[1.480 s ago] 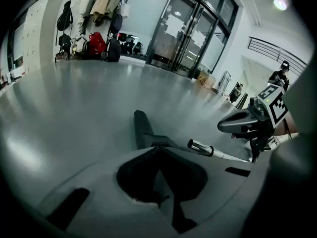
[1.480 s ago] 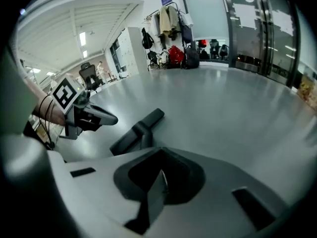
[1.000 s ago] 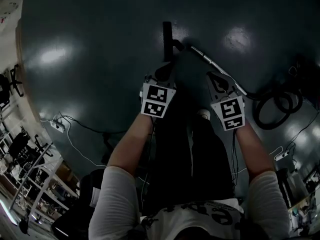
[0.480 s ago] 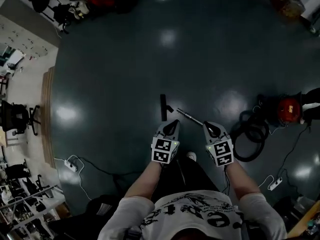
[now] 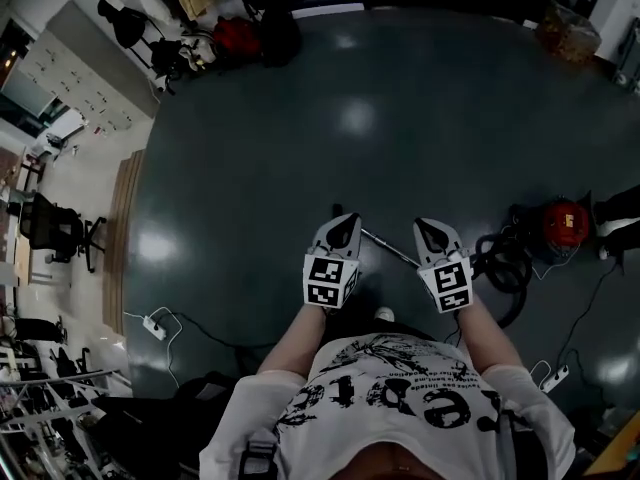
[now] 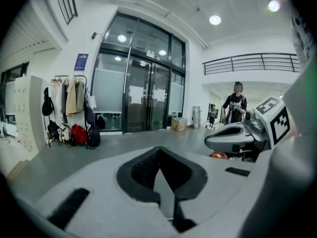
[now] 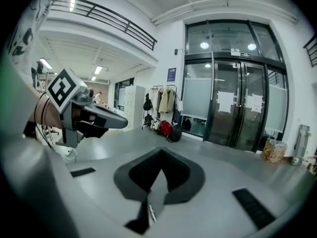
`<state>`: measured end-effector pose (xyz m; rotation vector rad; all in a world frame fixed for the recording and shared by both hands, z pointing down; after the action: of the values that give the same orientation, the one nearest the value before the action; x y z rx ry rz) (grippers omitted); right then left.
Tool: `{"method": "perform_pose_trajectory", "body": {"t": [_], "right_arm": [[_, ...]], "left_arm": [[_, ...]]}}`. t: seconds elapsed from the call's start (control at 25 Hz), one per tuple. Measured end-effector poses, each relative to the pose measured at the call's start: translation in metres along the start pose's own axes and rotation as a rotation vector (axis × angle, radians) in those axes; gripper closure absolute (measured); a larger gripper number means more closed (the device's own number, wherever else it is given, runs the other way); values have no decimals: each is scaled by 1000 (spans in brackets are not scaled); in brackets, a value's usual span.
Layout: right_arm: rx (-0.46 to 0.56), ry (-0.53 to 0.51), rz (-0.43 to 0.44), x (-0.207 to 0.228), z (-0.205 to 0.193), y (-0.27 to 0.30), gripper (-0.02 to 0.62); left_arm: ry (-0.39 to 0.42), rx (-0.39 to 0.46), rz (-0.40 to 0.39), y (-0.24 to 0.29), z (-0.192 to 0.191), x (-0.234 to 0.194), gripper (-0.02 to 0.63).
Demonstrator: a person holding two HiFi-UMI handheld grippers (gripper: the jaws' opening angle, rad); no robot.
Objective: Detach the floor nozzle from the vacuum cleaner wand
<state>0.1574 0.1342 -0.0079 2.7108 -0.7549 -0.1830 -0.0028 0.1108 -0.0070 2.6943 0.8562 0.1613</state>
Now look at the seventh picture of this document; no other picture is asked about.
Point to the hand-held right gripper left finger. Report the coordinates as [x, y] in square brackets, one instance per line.
[99, 195]

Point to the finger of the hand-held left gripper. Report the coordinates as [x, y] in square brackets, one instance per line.
[91, 132]
[111, 120]

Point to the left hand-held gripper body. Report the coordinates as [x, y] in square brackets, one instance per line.
[63, 90]

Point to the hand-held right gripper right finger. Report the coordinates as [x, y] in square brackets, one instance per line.
[218, 207]

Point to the person's left forearm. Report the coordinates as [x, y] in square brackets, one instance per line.
[55, 118]

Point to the black shoulder bag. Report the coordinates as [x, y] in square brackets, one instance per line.
[147, 103]

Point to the person's left hand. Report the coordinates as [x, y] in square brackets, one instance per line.
[76, 113]

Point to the white locker cabinet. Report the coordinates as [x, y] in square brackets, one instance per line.
[133, 108]

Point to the whiteboard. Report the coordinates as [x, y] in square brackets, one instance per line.
[122, 97]

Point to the white bag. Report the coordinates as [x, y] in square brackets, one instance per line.
[155, 124]

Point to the red backpack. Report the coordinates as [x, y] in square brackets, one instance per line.
[165, 127]

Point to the beige coat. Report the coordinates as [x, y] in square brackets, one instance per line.
[165, 100]

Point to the black backpack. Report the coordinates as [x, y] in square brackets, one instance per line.
[175, 134]

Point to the navy tote bag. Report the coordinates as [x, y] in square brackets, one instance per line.
[177, 116]

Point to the black coat rack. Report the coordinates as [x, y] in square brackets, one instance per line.
[174, 87]

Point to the yellow printed box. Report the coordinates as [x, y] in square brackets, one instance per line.
[275, 151]

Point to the black-framed glass door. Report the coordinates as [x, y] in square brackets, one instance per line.
[227, 128]

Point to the person's white printed shirt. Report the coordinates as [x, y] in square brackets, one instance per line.
[22, 21]

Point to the black metal railing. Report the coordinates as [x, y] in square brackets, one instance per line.
[106, 15]
[312, 49]

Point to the metal folding ladder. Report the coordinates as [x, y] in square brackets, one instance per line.
[301, 145]

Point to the white paper notice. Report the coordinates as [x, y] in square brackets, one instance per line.
[225, 101]
[253, 103]

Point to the white emergency light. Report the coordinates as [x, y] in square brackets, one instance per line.
[235, 52]

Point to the dark door sign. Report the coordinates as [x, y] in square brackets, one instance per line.
[246, 56]

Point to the blue wall poster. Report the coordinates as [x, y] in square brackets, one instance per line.
[172, 74]

